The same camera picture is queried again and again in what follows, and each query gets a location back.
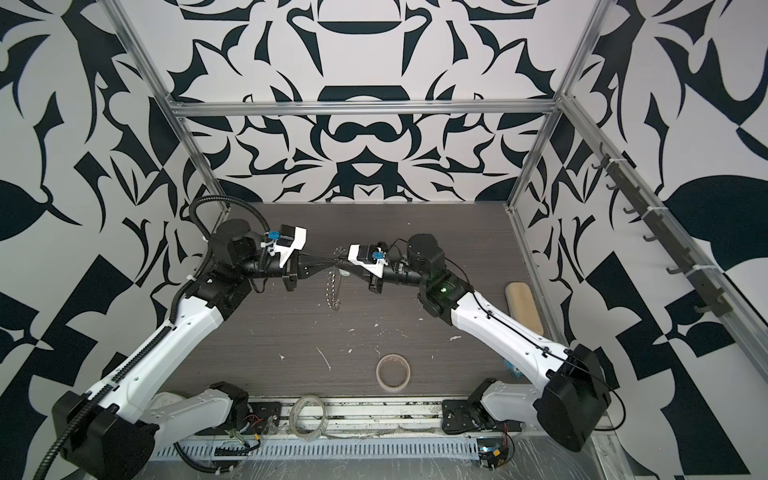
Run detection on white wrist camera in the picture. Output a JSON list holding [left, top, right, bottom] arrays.
[[260, 225, 307, 268], [347, 244, 388, 273]]

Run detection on aluminium cage frame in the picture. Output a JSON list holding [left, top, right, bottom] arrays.
[[102, 1, 767, 375]]

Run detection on silver ball chain keyring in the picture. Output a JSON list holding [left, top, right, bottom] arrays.
[[326, 265, 351, 312]]

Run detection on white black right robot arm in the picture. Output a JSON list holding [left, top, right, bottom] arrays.
[[337, 234, 611, 452]]

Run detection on clear tape roll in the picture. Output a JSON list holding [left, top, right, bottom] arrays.
[[288, 395, 328, 442]]

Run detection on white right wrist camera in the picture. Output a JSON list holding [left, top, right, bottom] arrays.
[[347, 244, 388, 273]]

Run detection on green circuit board right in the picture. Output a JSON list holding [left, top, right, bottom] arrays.
[[478, 435, 516, 471]]

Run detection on brown tape roll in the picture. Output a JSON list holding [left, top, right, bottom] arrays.
[[375, 353, 412, 393]]

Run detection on blue owl eraser toy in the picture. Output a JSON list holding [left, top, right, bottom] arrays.
[[504, 360, 523, 378]]

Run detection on beige grey glasses case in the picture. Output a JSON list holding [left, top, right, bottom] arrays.
[[505, 282, 544, 336]]

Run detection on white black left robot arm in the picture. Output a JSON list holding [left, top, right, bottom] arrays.
[[34, 219, 337, 479]]

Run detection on white slotted cable duct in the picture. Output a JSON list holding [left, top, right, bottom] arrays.
[[181, 437, 480, 462]]

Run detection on circuit board with wires left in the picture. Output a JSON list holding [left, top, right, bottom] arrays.
[[214, 414, 279, 457]]

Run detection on black wall hook rack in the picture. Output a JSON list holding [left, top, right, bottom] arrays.
[[594, 145, 733, 317]]

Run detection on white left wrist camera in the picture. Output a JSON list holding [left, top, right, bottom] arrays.
[[260, 225, 307, 268]]

